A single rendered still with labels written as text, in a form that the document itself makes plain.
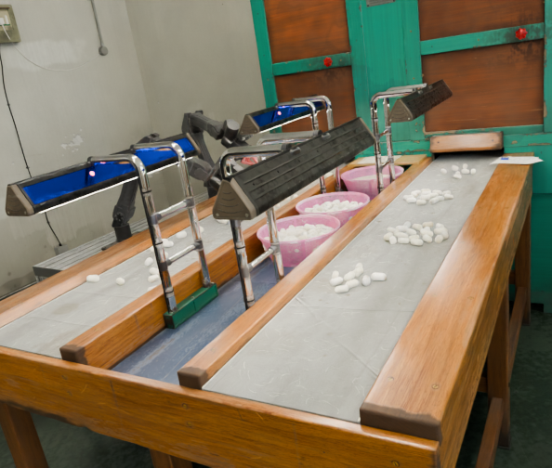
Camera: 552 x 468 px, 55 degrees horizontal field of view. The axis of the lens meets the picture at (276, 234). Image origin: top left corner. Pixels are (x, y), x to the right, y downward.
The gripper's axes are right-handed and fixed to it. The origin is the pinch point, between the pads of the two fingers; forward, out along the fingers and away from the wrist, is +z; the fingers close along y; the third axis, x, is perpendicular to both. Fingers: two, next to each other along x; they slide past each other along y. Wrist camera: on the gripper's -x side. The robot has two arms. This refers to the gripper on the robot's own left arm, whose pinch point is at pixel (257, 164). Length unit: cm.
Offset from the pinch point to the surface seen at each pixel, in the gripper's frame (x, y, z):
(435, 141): -42, 41, 54
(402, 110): -65, -32, 44
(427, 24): -79, 47, 20
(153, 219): -31, -107, 21
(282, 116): -30.1, -10.6, 3.3
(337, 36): -54, 47, -12
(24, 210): -29, -129, 4
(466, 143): -50, 40, 65
